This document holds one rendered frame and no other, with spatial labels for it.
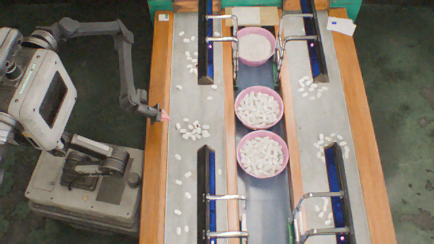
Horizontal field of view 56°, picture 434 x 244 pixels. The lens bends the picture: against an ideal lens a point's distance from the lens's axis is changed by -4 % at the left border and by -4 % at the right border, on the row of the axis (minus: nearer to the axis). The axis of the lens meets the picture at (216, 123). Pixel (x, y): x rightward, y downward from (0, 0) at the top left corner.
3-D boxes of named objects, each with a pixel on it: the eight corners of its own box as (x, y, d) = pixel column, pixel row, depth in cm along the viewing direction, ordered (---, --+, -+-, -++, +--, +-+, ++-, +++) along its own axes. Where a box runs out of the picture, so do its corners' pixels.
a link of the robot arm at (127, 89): (112, 39, 223) (125, 28, 217) (121, 43, 227) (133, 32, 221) (117, 110, 205) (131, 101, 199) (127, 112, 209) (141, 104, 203)
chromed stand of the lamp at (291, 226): (289, 259, 200) (306, 236, 161) (286, 219, 209) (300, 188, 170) (328, 257, 200) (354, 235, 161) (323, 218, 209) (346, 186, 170)
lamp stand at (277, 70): (274, 90, 247) (283, 40, 208) (270, 62, 257) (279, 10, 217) (306, 89, 247) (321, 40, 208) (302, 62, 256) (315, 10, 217)
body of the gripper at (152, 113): (161, 104, 216) (148, 98, 212) (159, 120, 211) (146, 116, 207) (154, 108, 220) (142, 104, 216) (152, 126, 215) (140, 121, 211)
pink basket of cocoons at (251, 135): (237, 184, 219) (237, 177, 211) (234, 138, 232) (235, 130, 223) (288, 183, 219) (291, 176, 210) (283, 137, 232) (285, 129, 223)
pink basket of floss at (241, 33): (253, 78, 251) (254, 68, 243) (222, 52, 261) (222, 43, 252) (283, 53, 260) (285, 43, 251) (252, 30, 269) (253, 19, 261)
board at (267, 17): (225, 26, 259) (225, 24, 258) (224, 8, 267) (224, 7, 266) (279, 25, 259) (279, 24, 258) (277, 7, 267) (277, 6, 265)
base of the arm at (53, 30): (39, 51, 183) (34, 27, 175) (48, 42, 189) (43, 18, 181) (57, 53, 182) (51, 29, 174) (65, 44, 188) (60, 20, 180)
